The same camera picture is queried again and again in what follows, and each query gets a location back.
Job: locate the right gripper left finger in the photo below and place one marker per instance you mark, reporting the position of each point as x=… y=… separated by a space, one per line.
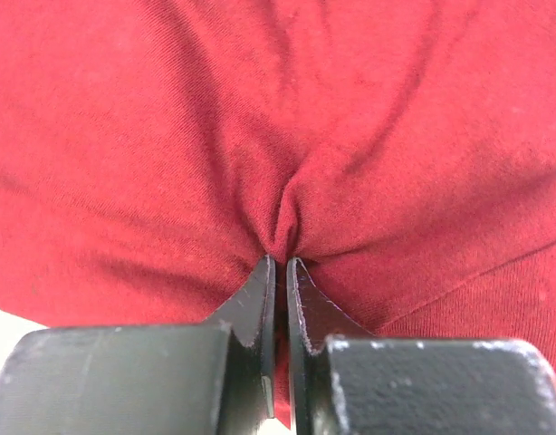
x=215 y=377

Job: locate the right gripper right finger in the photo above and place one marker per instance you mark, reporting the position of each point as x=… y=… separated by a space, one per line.
x=344 y=380

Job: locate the maroon t shirt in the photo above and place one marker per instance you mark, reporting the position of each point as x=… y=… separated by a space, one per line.
x=152 y=151

